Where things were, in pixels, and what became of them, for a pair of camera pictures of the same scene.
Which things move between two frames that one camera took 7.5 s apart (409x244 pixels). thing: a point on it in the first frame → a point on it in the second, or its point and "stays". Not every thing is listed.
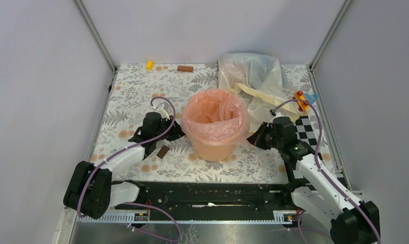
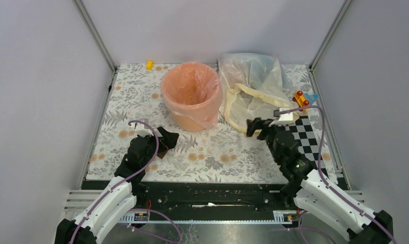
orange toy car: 303,105 stays
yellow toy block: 149,65 stays
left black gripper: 177,132 → 167,141
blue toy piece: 312,97 stays
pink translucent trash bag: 216,117 → 194,89
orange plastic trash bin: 214,153 → 194,117
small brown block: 161,153 stays
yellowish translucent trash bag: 262,104 stays
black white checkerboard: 305,132 stays
